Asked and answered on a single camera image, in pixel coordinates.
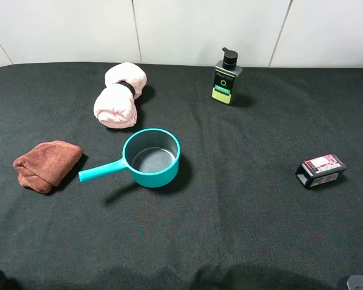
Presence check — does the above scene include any teal saucepan with handle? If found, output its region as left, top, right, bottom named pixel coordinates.
left=78, top=128, right=181, bottom=188

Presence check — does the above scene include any black band on towel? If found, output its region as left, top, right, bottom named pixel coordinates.
left=119, top=82, right=136, bottom=98

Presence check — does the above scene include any grey object bottom right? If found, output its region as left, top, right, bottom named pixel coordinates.
left=337, top=275, right=363, bottom=290

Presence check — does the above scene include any black box red label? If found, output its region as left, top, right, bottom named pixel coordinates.
left=295, top=154, right=347, bottom=189

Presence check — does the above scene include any folded brown cloth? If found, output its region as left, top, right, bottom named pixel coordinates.
left=13, top=140, right=83, bottom=195

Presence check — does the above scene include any black tablecloth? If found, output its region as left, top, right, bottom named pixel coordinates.
left=0, top=63, right=363, bottom=289

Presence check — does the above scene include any grey green pump bottle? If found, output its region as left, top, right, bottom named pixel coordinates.
left=211, top=47, right=243, bottom=105

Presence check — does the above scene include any rolled pink towel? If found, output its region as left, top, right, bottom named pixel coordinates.
left=93, top=62, right=147, bottom=129

